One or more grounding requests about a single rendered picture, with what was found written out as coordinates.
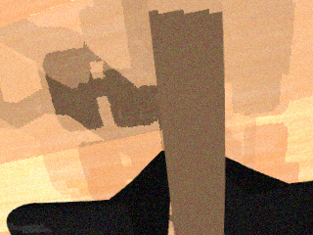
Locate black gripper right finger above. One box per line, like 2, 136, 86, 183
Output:
224, 156, 313, 235

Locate long brown wooden rail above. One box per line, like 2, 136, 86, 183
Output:
147, 0, 226, 235

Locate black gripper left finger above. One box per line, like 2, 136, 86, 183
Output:
6, 151, 170, 235

